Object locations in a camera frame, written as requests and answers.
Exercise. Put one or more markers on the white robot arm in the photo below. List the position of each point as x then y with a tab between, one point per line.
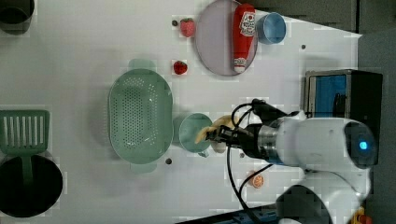
336	155

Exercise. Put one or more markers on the green mug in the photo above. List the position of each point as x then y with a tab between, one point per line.
186	128

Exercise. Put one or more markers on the green colander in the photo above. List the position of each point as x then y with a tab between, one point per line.
140	117

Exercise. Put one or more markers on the grey round plate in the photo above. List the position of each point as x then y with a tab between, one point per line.
214	38

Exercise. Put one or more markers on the black toaster oven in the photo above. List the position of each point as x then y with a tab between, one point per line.
349	94

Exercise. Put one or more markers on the red plush ketchup bottle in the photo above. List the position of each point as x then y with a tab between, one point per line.
243	33

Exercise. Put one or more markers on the yellow plush peeled banana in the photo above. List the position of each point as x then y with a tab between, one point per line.
224	120

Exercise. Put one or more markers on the dark cylindrical cup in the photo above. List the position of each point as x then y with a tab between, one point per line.
16	16

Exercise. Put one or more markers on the black round pan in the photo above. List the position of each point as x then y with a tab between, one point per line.
18	199

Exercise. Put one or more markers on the small red strawberry toy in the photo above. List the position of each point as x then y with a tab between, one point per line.
180	68

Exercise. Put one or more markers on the large red strawberry toy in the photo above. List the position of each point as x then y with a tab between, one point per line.
187	27

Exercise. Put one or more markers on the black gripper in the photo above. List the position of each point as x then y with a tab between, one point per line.
243	138

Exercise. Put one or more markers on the orange slice toy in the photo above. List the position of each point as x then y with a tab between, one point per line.
257	181

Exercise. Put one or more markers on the blue bowl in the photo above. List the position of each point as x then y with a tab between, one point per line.
271	29

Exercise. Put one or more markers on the blue metal frame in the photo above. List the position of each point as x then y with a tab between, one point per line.
265	214

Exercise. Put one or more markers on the green slotted spatula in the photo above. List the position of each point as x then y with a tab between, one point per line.
24	133

